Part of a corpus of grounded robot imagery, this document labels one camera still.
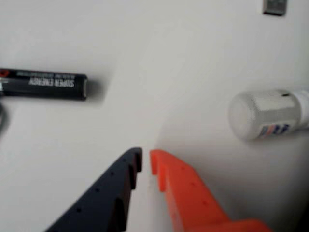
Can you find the red USB stick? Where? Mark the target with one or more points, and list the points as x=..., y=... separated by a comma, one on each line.
x=275, y=7

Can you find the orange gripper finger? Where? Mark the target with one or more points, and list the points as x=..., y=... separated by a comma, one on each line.
x=190, y=200

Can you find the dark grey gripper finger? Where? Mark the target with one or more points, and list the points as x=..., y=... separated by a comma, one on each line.
x=101, y=207

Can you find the white grey adapter plug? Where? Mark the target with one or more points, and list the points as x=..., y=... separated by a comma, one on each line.
x=260, y=113

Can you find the black AA battery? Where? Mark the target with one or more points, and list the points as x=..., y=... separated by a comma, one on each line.
x=48, y=84

